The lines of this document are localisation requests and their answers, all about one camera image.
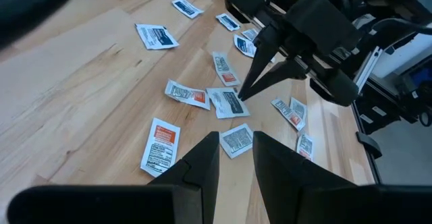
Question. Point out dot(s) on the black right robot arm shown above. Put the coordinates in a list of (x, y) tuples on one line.
[(388, 1)]

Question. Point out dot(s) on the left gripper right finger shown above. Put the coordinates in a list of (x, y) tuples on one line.
[(287, 176)]

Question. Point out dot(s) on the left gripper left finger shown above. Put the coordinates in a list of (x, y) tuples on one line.
[(199, 176)]

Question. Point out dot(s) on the white packet with dark print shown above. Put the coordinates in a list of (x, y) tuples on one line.
[(243, 45), (227, 102), (250, 34), (157, 36), (299, 106), (228, 21), (186, 7), (236, 140)]

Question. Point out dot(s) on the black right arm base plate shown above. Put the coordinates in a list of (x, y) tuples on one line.
[(388, 116)]

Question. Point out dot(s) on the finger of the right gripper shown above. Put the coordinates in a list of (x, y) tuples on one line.
[(280, 74), (265, 53)]

